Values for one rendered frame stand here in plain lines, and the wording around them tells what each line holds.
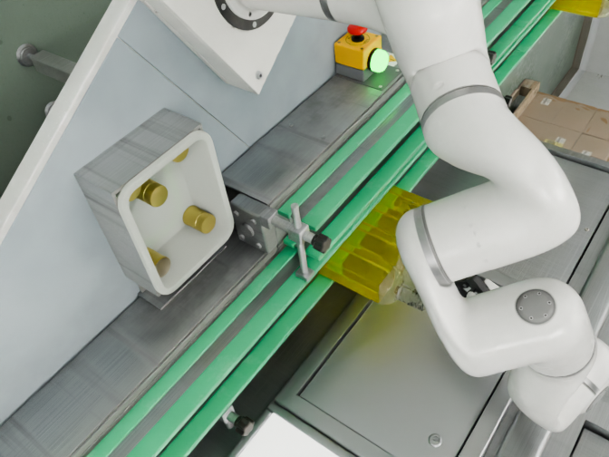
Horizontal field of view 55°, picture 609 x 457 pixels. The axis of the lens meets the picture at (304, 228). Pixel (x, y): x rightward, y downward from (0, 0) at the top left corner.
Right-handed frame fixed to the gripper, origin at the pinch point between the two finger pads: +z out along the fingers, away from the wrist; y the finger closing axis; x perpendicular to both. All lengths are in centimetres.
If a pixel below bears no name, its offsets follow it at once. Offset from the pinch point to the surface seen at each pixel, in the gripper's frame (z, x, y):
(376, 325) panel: 8.0, 9.6, -12.3
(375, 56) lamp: 37.4, -18.7, 20.5
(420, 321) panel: 3.2, 2.7, -12.4
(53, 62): 98, 27, 16
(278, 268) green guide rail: 19.6, 21.4, 4.8
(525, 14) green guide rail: 42, -74, 5
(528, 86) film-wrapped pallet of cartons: 206, -354, -233
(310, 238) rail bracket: 12.7, 18.4, 16.2
